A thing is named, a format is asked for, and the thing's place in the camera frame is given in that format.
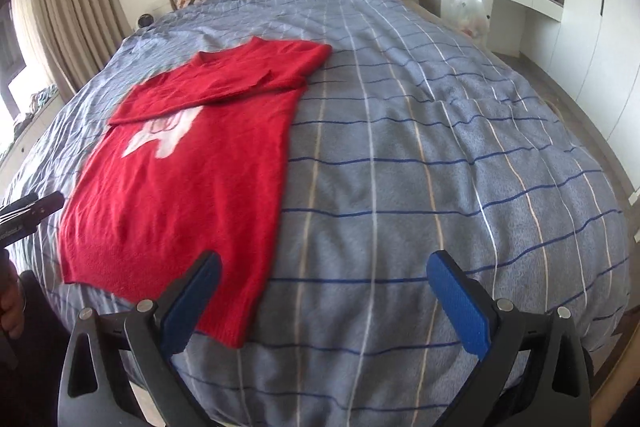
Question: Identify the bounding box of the white window-side cabinet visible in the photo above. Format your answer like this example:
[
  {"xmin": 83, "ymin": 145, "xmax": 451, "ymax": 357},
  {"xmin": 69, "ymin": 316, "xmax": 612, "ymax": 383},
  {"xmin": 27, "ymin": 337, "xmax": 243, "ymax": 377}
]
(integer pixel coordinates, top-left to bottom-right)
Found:
[{"xmin": 0, "ymin": 97, "xmax": 66, "ymax": 190}]

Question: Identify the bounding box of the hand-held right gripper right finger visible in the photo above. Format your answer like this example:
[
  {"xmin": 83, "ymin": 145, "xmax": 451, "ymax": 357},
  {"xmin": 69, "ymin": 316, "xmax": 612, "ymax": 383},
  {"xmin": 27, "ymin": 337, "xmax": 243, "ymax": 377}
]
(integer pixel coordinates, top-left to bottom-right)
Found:
[{"xmin": 426, "ymin": 249, "xmax": 593, "ymax": 427}]

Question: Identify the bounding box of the person's left hand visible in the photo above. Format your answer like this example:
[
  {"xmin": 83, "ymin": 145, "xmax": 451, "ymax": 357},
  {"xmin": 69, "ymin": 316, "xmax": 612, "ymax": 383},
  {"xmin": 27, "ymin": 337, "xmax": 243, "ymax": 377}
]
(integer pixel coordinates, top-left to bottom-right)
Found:
[{"xmin": 0, "ymin": 252, "xmax": 28, "ymax": 340}]

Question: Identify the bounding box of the red knitted sweater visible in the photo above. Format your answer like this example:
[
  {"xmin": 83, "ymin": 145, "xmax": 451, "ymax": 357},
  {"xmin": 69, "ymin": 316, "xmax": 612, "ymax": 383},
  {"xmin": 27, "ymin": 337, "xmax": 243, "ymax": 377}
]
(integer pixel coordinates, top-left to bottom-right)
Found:
[{"xmin": 57, "ymin": 37, "xmax": 333, "ymax": 349}]

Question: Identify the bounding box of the clear plastic bag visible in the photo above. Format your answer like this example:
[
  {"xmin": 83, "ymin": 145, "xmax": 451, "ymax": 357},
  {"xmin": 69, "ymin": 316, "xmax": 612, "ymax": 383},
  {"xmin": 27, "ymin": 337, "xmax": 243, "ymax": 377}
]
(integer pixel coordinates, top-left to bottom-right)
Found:
[{"xmin": 444, "ymin": 0, "xmax": 488, "ymax": 38}]

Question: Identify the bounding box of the white wardrobe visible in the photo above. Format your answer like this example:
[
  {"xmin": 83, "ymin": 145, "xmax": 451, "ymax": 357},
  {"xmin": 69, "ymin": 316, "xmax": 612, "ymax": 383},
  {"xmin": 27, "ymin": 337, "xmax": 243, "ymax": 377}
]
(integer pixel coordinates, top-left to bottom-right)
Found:
[{"xmin": 525, "ymin": 0, "xmax": 640, "ymax": 148}]

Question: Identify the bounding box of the white desk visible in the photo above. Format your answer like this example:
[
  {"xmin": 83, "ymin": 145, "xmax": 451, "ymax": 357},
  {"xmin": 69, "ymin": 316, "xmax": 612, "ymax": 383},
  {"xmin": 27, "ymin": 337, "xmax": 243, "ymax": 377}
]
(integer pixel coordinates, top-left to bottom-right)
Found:
[{"xmin": 419, "ymin": 0, "xmax": 566, "ymax": 58}]

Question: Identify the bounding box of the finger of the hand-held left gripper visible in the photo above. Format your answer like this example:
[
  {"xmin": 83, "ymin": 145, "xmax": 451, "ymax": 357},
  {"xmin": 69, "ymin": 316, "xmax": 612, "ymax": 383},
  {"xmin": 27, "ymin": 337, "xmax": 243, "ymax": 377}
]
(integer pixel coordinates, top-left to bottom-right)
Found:
[{"xmin": 0, "ymin": 191, "xmax": 66, "ymax": 230}]

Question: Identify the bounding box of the beige curtain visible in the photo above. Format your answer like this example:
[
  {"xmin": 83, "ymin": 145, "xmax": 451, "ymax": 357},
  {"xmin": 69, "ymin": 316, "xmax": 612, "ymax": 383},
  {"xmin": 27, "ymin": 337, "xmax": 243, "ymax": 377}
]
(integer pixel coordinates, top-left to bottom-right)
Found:
[{"xmin": 10, "ymin": 0, "xmax": 128, "ymax": 100}]

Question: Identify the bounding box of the pile of clothes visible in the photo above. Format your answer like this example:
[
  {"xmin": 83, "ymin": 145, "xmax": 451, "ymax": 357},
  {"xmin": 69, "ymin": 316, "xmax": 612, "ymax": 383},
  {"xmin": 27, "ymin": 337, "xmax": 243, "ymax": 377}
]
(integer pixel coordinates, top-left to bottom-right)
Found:
[{"xmin": 15, "ymin": 84, "xmax": 58, "ymax": 128}]

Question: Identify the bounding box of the bed with blue plaid duvet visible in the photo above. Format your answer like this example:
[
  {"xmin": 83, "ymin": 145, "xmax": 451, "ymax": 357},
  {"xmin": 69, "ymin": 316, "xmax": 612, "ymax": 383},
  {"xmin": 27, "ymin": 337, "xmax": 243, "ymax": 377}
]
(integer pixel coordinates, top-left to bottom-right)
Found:
[{"xmin": 0, "ymin": 0, "xmax": 632, "ymax": 427}]

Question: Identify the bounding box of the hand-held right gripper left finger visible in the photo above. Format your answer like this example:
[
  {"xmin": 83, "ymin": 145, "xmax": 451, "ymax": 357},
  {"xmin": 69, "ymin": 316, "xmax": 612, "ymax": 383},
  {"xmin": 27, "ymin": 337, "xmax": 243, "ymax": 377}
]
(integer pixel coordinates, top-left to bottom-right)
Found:
[{"xmin": 57, "ymin": 251, "xmax": 223, "ymax": 427}]

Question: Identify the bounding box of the window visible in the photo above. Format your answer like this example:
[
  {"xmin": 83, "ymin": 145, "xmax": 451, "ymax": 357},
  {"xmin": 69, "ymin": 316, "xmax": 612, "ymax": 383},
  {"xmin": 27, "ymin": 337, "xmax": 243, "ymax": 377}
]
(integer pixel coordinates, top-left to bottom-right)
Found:
[{"xmin": 0, "ymin": 0, "xmax": 31, "ymax": 138}]

